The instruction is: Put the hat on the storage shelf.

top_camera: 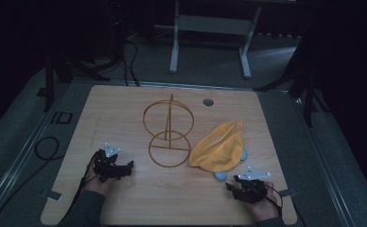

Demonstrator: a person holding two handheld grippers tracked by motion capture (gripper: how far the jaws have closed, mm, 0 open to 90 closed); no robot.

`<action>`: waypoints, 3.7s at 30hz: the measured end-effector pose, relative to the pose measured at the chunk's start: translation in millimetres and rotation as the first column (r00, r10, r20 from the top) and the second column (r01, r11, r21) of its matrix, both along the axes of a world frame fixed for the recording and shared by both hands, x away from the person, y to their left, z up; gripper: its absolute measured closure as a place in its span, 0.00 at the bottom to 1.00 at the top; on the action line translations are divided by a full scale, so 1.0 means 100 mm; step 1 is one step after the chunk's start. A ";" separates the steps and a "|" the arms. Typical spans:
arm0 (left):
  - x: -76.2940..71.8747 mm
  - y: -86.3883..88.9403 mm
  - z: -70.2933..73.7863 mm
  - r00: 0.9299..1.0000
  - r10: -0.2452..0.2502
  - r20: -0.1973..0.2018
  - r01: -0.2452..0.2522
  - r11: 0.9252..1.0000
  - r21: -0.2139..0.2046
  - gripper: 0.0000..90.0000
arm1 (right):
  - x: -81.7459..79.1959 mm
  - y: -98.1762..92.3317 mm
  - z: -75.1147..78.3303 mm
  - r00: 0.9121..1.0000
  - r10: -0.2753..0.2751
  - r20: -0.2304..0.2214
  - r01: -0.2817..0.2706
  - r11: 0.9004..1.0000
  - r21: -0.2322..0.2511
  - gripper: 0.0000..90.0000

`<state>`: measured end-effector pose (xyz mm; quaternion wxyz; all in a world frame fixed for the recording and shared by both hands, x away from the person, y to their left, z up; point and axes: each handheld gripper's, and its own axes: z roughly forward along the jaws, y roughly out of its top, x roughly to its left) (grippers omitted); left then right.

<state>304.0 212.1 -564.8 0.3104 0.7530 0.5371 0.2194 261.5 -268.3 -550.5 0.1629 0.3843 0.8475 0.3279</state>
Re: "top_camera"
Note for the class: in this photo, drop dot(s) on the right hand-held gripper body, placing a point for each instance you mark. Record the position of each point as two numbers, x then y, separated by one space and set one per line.
252 188

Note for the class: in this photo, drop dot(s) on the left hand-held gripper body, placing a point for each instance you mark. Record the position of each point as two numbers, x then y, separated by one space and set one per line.
106 165

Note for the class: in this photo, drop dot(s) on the person's left hand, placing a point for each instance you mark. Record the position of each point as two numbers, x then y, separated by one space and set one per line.
99 185

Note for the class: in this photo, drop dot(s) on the light blue round piece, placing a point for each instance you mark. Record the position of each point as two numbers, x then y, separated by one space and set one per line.
244 154
221 176

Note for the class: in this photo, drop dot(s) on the yellow cloth hat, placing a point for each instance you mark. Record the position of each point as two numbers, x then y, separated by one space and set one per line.
219 148

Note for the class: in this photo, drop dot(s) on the grey table grommet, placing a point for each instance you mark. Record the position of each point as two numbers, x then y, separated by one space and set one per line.
208 102

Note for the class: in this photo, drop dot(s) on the black tripod stand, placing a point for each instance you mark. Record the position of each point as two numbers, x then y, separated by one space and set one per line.
304 82
61 63

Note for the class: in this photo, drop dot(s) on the grey table bracket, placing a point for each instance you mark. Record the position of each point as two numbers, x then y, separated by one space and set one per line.
288 192
55 195

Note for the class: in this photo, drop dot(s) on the white desk frame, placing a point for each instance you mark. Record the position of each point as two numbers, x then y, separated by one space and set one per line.
213 25

